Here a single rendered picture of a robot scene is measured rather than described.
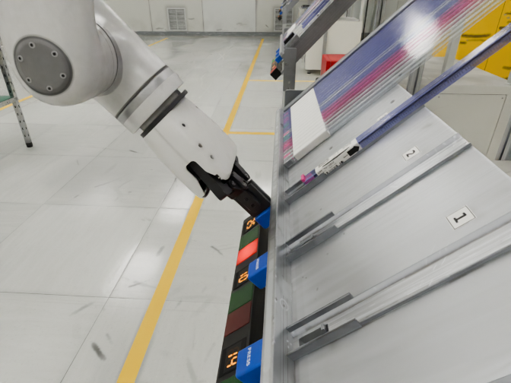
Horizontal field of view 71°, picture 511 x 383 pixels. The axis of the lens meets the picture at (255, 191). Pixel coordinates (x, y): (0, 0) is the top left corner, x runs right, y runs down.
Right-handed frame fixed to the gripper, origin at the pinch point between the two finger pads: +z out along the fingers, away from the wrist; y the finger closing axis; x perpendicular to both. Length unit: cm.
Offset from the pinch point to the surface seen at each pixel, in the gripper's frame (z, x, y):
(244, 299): 4.1, -3.8, 12.0
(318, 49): 63, 7, -438
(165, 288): 28, -76, -55
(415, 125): 3.2, 20.5, 3.4
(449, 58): 48, 51, -114
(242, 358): 2.0, -0.8, 21.8
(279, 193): 1.3, 3.5, 0.8
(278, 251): 1.4, 3.5, 12.3
